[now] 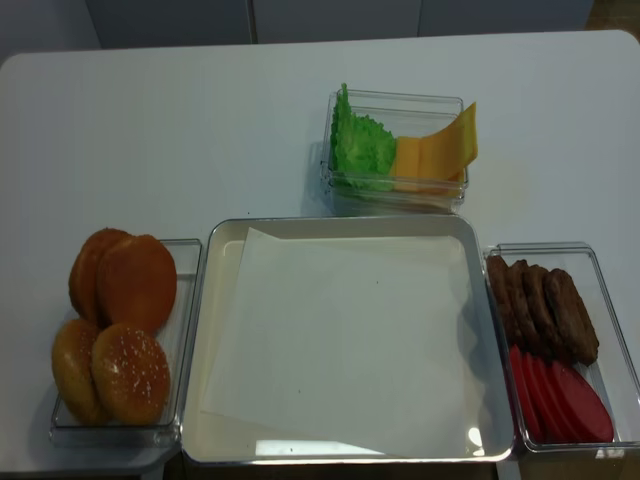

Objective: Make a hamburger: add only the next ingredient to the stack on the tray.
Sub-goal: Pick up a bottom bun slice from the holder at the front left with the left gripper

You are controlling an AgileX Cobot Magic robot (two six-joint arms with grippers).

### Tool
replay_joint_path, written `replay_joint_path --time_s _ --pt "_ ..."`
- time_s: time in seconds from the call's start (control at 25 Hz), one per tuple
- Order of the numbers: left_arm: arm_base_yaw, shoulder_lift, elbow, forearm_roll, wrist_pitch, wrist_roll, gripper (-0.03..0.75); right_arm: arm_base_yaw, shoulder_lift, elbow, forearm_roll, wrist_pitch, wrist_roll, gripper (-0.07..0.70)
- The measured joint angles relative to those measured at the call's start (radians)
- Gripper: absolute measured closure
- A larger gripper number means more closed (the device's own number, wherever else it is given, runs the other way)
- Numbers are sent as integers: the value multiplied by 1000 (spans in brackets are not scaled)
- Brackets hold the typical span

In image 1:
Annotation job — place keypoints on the bun half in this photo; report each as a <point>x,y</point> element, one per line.
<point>136,283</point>
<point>82,278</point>

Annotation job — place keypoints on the clear plastic lettuce cheese container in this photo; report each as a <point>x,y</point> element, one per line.
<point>407,115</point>

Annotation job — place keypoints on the small yellow cheese slice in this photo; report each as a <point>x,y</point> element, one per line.
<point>406,164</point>

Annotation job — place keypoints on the long yellow cheese slice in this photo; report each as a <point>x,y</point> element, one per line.
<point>449,151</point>

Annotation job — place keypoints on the green lettuce leaf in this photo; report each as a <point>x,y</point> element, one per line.
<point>362,150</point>

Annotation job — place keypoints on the white parchment paper sheet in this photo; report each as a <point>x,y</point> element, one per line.
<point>351,341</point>

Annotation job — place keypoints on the clear plastic bun container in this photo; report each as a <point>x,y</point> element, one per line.
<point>176,338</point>

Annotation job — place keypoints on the rear brown meat patty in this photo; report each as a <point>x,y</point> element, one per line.
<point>498,270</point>

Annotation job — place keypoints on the brown meat patty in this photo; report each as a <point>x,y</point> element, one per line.
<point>531,338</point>
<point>573,322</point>
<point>532,277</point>
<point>498,270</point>

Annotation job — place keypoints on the silver metal tray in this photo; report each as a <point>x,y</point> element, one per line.
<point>209,438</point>

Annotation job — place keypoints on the front sesame top bun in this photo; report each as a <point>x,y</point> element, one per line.
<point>131,375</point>

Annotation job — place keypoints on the sesame bun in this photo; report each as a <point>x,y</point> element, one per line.
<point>71,369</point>
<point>131,375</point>

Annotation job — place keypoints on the rear red tomato slice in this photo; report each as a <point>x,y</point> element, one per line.
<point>517,385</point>

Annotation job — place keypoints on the red tomato slice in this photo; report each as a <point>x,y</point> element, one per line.
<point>557,425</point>
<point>517,385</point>
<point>537,411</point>
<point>583,408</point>

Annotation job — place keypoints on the front brown meat patty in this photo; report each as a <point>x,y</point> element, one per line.
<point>573,322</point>

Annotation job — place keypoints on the rear sesame top bun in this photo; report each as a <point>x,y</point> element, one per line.
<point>71,369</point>

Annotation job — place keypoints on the clear plastic patty tomato container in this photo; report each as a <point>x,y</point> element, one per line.
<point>612,376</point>

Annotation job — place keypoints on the front red tomato slice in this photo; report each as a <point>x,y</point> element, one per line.
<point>583,408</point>

